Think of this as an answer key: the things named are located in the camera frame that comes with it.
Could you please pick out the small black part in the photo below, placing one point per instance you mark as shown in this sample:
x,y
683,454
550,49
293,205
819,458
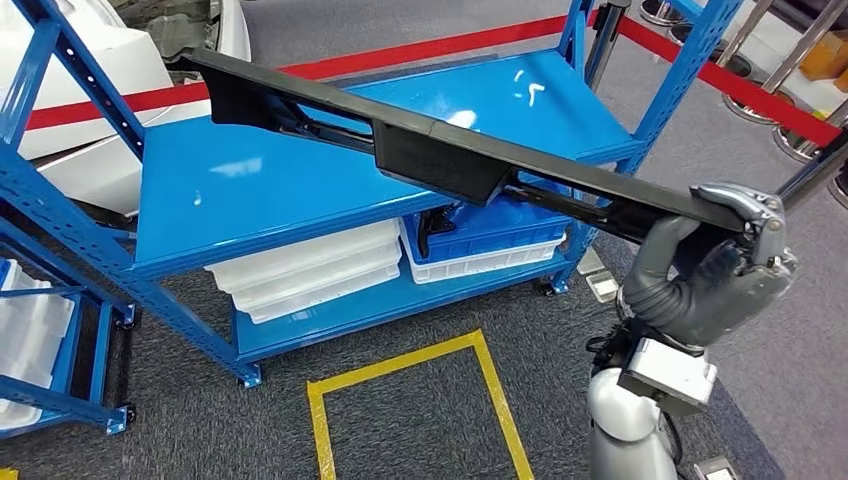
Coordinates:
x,y
430,228

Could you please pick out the metal floor outlet plate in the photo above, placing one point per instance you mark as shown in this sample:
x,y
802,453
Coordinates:
x,y
714,469
604,288
591,262

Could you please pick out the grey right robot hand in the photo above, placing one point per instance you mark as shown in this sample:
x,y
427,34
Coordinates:
x,y
735,298

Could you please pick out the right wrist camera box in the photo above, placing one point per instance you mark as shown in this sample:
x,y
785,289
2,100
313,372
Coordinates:
x,y
669,378

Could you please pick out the brown cardboard box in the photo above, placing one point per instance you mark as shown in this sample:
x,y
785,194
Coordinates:
x,y
825,60

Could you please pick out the white car body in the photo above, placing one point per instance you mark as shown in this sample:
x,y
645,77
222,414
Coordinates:
x,y
66,66

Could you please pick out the blue plastic bin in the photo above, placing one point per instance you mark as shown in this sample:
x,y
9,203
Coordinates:
x,y
490,232

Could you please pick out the yellow floor tape square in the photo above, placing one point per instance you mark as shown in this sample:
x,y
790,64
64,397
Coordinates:
x,y
8,474
397,362

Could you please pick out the long black plastic car part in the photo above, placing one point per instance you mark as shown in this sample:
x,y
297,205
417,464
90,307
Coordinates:
x,y
430,156

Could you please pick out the blue metal shelf rack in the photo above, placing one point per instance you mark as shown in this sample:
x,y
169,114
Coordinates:
x,y
265,185
66,405

